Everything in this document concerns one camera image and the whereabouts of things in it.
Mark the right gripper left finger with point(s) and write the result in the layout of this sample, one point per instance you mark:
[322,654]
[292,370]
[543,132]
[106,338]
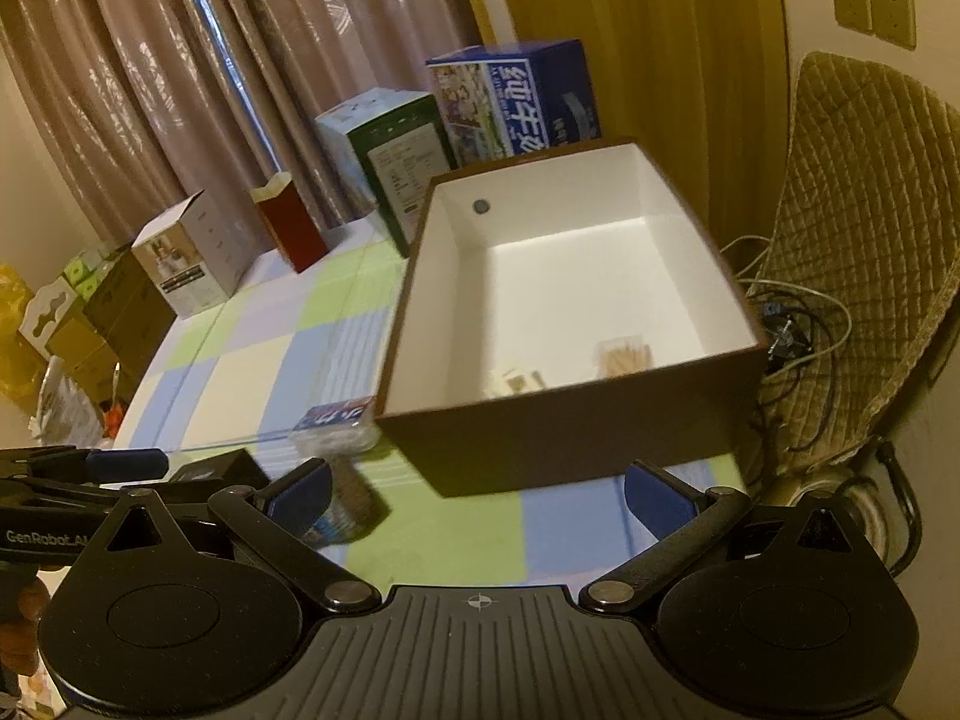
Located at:
[267,527]

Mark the blue milk carton box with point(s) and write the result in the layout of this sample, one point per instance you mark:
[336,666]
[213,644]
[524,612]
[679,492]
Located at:
[502,101]

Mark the white appliance carton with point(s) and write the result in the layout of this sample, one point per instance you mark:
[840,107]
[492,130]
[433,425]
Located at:
[195,254]

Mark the checkered tablecloth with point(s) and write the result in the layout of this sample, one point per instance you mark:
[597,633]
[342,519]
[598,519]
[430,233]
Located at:
[244,373]

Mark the grey blue knitted sock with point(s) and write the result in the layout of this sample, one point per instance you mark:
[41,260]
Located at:
[356,508]

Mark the wall socket plate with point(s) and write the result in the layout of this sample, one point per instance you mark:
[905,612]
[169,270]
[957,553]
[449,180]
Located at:
[854,15]
[894,22]

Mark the green landscape gift box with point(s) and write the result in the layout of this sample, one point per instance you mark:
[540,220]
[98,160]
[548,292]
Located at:
[387,145]

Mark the black product box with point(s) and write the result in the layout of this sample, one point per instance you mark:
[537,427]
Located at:
[204,477]

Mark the yellow plastic bag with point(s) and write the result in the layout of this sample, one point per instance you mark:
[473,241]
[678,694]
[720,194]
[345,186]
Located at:
[21,366]

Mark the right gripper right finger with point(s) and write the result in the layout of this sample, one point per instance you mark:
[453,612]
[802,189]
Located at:
[688,524]

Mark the dark red box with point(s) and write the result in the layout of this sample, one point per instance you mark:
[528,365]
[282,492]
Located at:
[287,219]

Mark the wooden wardrobe door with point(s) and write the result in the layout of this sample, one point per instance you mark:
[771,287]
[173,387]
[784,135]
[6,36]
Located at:
[702,85]

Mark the quilted olive chair cushion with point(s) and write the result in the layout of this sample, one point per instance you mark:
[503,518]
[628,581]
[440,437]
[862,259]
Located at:
[867,226]

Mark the pink-brown curtain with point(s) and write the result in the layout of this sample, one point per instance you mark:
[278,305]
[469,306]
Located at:
[143,102]

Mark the brown cardboard box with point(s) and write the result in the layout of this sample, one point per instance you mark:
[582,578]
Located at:
[128,311]

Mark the brown white-lined storage box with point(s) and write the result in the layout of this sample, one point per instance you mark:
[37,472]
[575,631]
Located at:
[583,263]

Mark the person's left hand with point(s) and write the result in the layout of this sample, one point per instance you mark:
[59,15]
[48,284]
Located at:
[24,599]

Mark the clear cotton swab box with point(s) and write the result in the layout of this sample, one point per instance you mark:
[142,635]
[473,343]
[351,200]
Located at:
[341,429]

